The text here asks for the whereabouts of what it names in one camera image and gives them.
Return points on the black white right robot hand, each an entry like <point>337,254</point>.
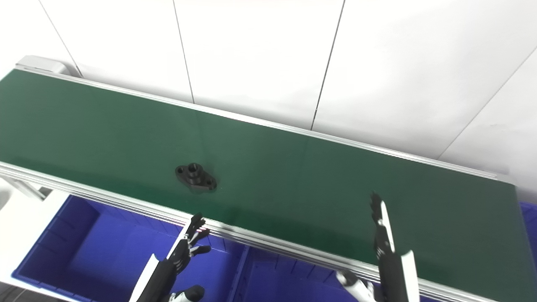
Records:
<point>388,272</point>

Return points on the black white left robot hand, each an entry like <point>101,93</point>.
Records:
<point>163,272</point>

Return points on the black flanged metal part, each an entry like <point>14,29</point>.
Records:
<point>196,178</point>

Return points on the blue plastic bin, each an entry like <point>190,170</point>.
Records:
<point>285,281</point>
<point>96,256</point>
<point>529,226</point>

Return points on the green conveyor belt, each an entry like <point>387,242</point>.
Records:
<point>293,184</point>
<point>126,205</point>

